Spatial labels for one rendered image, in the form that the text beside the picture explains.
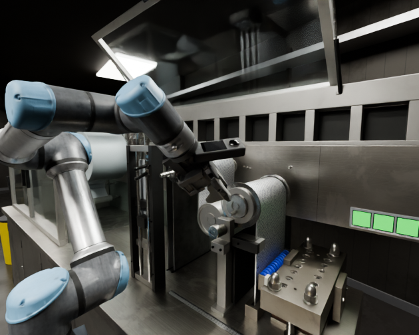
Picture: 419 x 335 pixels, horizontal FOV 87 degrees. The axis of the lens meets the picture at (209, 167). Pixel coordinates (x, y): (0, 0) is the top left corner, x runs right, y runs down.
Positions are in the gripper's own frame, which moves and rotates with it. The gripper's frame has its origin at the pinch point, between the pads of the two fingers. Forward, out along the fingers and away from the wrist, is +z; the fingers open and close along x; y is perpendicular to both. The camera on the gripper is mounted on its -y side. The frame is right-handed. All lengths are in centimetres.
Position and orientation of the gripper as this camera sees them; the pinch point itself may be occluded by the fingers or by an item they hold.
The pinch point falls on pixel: (228, 191)
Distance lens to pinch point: 60.5
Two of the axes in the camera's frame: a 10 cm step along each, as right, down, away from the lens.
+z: 4.7, 6.0, 6.5
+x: 2.0, 6.4, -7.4
